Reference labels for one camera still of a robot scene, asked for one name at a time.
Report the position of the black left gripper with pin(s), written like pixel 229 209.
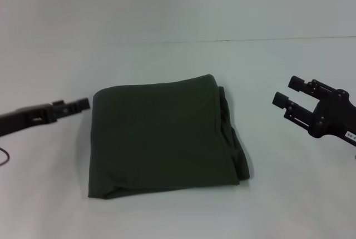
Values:
pixel 25 118

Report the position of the dark green printed t-shirt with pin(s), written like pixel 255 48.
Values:
pixel 167 139

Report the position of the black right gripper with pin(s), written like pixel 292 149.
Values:
pixel 332 119

